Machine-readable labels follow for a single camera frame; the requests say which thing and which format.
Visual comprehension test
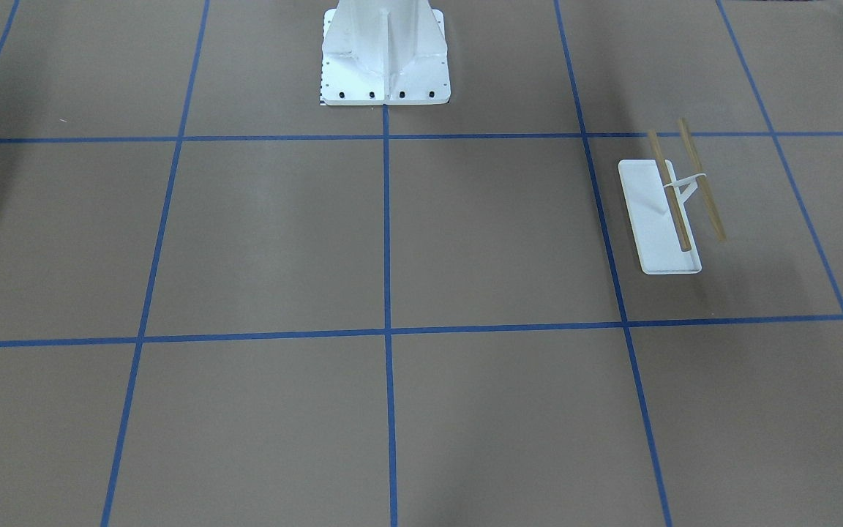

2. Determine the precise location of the outer wooden rack bar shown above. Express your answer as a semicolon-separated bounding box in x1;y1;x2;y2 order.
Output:
677;117;728;242

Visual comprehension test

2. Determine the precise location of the white towel rack tray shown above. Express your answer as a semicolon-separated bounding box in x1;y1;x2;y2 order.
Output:
618;159;703;274

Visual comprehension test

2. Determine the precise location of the brown paper table cover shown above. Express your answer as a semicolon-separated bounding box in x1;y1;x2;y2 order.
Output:
0;1;843;526

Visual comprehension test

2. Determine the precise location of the white camera mast base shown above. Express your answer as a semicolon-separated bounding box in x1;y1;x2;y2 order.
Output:
319;1;452;106

